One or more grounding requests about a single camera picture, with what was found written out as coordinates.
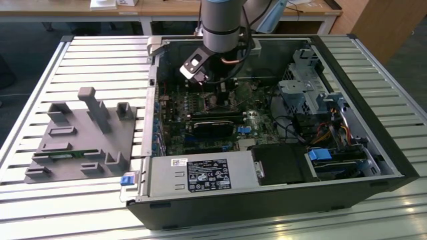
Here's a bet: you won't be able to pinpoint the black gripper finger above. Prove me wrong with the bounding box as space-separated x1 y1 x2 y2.
215 83 237 106

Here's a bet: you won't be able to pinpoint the black CPU socket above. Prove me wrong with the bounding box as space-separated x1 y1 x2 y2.
201 91 241 113

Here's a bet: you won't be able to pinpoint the black RAM slot bank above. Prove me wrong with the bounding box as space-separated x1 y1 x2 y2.
185 77 239 93

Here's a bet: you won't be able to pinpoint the black graphics card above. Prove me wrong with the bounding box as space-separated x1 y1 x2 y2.
191 119 235 138

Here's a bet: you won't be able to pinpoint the green motherboard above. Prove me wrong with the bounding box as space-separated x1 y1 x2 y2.
157 79 285 155

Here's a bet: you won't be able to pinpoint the small silver heatsink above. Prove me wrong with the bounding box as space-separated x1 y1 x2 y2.
238 138 258 151

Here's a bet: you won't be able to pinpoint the silver metal disk cage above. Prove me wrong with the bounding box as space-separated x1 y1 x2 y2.
277 48 349 116

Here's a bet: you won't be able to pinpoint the pale blue teach pendant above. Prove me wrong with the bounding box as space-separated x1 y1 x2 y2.
259 0 289 35

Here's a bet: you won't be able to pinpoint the black plastic shroud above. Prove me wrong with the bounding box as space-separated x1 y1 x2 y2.
251 143 315 186

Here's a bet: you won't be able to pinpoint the silver power supply unit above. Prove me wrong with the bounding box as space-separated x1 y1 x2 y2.
146 149 261 198

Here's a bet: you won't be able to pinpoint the blue disk carrier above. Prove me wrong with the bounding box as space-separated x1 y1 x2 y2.
309 148 333 162

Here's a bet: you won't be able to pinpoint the blue case latch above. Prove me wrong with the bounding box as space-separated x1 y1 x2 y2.
119 172 141 187

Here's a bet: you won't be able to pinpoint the grey plastic parts rack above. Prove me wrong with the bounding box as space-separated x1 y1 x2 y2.
23 86 141 185

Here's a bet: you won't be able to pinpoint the black open PC case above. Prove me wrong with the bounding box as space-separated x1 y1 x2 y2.
126 34 421 231

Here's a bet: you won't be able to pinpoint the green RAM stick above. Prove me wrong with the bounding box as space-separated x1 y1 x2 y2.
33 149 102 159

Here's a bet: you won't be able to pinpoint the wooden cabinet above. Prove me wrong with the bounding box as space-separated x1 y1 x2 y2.
330 0 427 66

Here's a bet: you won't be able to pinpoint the wooden desk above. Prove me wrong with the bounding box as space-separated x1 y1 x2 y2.
0 0 345 36

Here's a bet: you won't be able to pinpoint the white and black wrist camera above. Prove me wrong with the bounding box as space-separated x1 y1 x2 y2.
179 46 215 87

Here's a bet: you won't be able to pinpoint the black camera cable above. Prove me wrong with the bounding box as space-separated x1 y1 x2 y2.
213 0 258 85

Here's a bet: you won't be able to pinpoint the black internal cable bundle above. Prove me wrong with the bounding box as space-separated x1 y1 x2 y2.
273 115 310 144

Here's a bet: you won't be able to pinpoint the yellow and orange wires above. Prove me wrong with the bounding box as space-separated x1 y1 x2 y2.
317 123 355 146

